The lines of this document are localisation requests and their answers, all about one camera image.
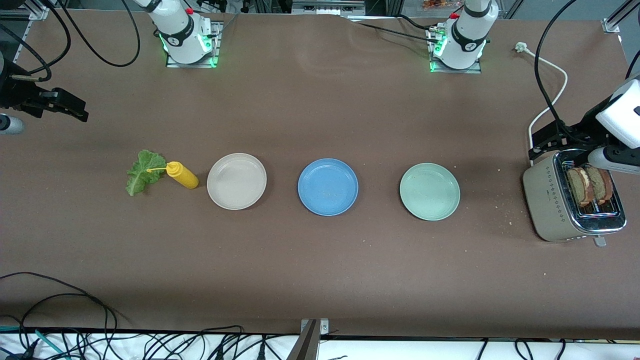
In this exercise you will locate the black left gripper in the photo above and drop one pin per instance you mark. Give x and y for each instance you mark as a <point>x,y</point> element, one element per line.
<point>581,131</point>

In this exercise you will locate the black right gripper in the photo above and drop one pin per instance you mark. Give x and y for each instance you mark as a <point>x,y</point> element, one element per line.
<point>15,93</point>

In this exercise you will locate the light brown bread slice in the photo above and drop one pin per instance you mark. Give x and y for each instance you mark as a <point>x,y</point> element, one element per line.
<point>579,187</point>

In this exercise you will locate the dark crust bread slice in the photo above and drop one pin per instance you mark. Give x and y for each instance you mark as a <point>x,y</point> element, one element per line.
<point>602,185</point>

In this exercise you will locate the green lettuce leaf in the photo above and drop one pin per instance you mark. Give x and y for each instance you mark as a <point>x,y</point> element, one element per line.
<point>142,175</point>

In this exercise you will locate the yellow mustard squeeze bottle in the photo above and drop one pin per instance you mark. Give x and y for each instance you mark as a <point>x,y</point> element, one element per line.
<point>185,177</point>

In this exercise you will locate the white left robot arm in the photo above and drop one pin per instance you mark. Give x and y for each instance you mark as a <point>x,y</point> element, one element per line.
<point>465,30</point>

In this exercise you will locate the green round plate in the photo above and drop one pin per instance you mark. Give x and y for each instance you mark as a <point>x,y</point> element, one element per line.
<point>430,192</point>

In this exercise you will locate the beige round plate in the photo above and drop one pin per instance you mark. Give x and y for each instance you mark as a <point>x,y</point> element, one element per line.
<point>236,181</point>

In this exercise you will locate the blue round plate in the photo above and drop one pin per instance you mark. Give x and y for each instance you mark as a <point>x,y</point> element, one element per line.
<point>327,187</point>

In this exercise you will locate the beige chrome toaster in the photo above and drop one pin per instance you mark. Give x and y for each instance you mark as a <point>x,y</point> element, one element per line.
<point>547,200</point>

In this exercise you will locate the orange snack bag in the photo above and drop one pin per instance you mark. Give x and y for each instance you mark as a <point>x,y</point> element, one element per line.
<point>440,4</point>

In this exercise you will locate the grey power strip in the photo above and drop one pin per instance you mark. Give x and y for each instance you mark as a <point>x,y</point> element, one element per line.
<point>327,7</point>

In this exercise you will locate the aluminium frame profile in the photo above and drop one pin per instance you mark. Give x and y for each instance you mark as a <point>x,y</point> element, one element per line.
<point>39,14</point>
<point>611,25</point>

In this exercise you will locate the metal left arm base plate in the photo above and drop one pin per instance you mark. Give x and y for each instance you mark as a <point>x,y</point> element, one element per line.
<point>475,70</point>

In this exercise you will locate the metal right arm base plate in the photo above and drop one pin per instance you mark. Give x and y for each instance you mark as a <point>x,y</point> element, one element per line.
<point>217,45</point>

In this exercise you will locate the grey metal edge bracket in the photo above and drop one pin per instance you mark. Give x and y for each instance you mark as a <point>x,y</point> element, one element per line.
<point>307,345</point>

